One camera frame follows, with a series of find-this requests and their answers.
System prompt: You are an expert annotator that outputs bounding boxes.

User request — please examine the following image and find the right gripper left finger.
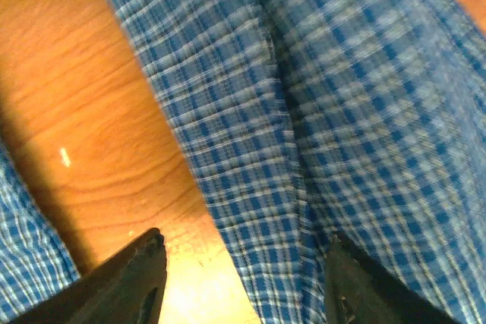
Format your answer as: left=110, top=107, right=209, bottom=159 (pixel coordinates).
left=12, top=228, right=167, bottom=323

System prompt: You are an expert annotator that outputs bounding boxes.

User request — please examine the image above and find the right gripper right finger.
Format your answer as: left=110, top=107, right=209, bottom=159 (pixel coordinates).
left=324, top=232, right=456, bottom=324

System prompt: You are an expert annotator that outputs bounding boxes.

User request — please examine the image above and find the blue plaid shirt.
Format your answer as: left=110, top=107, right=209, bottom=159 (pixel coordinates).
left=1, top=0, right=485, bottom=323

